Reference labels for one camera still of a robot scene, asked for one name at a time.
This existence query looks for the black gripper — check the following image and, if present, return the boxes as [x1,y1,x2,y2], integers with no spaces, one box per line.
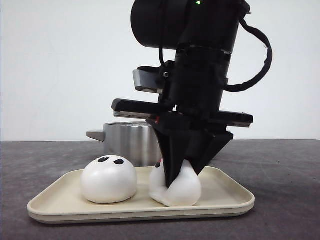
[111,46,253,187]

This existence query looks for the panda bun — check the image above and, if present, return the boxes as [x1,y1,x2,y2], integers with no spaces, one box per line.
[149,160,202,207]
[80,155,138,204]

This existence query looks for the beige rectangular tray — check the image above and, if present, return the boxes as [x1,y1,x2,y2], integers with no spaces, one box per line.
[27,166,255,224]

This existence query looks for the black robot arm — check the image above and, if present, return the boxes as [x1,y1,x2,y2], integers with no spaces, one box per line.
[112,0,268,186]

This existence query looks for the stainless steel pot grey handles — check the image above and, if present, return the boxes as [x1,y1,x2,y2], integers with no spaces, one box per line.
[86,122,162,167]

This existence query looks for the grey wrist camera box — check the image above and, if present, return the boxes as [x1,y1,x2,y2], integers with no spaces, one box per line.
[133,60,175,94]

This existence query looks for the black sleeved cable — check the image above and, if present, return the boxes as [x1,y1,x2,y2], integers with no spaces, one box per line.
[224,19,274,92]

